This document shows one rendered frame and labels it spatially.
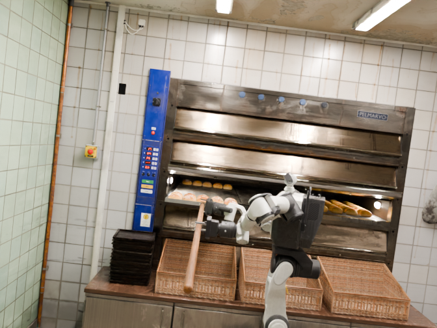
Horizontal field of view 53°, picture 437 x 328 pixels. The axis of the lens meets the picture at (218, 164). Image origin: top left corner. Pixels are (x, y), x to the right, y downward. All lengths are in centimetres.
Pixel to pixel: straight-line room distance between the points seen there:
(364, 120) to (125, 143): 189
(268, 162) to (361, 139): 75
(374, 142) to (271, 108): 86
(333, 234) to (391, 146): 83
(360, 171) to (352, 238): 54
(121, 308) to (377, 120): 237
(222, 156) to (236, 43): 88
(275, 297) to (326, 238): 108
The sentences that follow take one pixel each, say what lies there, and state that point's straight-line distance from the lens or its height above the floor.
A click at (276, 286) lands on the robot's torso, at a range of 262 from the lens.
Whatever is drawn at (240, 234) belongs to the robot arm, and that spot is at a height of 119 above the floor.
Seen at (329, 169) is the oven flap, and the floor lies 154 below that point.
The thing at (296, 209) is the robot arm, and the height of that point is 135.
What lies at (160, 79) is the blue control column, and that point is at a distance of 343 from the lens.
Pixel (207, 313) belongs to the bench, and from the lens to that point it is 309.
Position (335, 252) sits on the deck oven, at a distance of 367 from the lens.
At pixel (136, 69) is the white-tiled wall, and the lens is 350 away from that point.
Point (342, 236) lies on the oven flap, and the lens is 365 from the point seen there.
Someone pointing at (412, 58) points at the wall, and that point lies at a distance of 381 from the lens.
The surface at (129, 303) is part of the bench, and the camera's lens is 312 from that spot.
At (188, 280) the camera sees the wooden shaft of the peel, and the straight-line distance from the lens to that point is 144.
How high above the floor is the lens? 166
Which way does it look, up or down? 3 degrees down
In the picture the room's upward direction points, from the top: 7 degrees clockwise
